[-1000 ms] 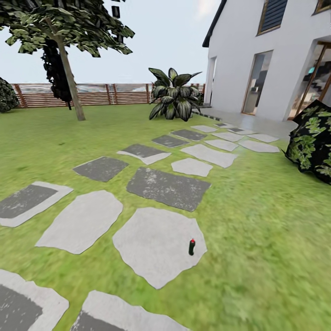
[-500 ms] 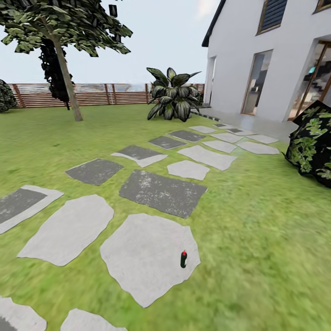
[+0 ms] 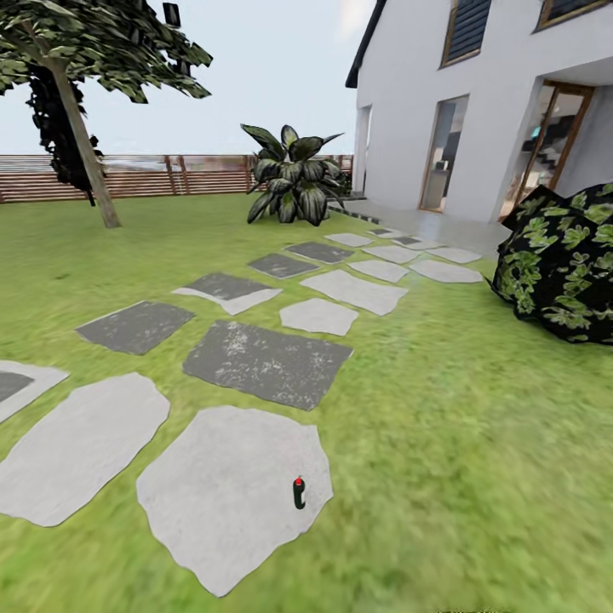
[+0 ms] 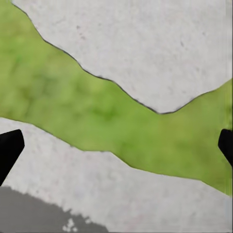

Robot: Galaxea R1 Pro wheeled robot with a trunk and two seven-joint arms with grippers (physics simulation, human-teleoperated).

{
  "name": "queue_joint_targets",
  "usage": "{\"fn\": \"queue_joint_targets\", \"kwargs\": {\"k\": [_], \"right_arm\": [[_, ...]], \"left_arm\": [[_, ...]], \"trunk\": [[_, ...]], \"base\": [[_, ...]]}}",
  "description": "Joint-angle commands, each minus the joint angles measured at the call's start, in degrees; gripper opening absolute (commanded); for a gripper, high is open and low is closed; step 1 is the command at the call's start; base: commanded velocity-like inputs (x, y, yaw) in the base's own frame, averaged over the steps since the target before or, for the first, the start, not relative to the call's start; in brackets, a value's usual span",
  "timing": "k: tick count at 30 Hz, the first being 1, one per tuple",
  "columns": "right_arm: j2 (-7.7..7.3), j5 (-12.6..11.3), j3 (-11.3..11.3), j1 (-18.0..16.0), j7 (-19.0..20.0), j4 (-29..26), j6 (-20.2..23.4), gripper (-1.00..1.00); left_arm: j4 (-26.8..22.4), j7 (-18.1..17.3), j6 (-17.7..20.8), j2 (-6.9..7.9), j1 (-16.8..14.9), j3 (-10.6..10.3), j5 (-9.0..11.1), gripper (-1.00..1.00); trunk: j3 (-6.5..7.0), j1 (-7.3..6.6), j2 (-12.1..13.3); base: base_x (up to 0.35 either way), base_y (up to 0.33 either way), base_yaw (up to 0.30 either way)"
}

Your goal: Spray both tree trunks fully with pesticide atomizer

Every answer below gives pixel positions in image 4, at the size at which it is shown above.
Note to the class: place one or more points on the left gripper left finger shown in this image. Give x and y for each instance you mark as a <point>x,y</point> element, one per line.
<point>11,146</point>

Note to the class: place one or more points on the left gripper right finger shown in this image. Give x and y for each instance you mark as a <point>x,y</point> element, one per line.
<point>225,144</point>

